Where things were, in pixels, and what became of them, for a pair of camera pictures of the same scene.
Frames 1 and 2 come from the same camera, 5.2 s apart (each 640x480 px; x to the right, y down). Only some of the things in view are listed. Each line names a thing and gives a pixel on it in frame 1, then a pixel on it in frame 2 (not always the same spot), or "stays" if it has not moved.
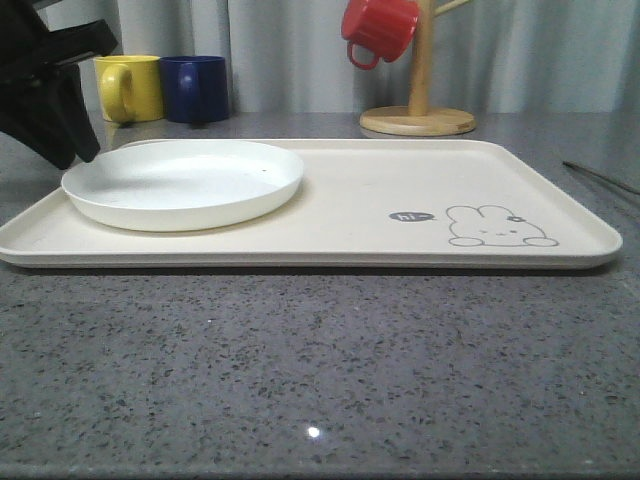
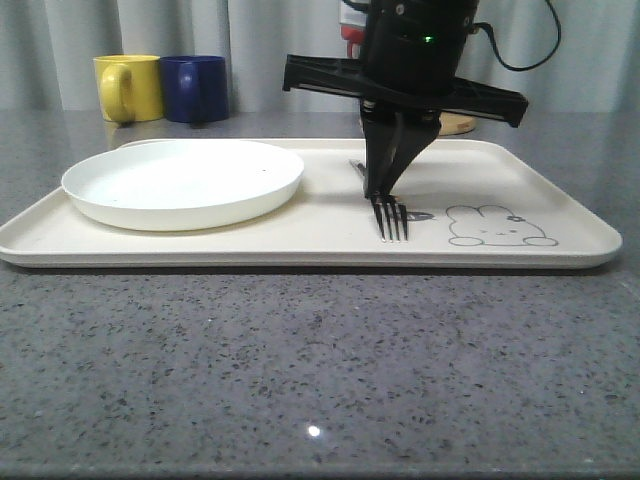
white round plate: x=181 y=185 stays
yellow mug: x=131 y=88 stays
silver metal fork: x=603 y=177 to x=392 y=216
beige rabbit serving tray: x=374 y=203 stays
